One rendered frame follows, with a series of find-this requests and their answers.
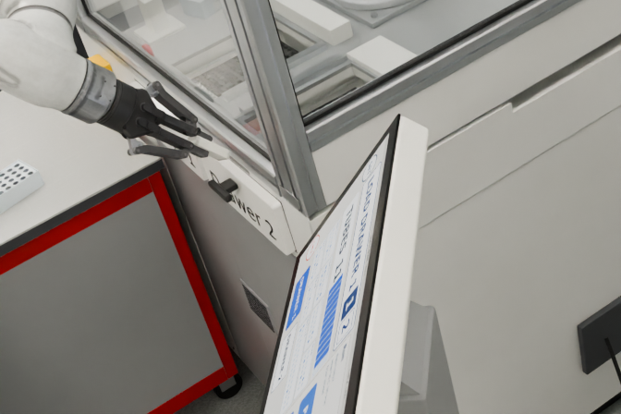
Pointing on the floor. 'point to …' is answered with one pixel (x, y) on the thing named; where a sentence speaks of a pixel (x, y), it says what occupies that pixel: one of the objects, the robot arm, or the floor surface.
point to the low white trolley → (99, 280)
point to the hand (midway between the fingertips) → (208, 148)
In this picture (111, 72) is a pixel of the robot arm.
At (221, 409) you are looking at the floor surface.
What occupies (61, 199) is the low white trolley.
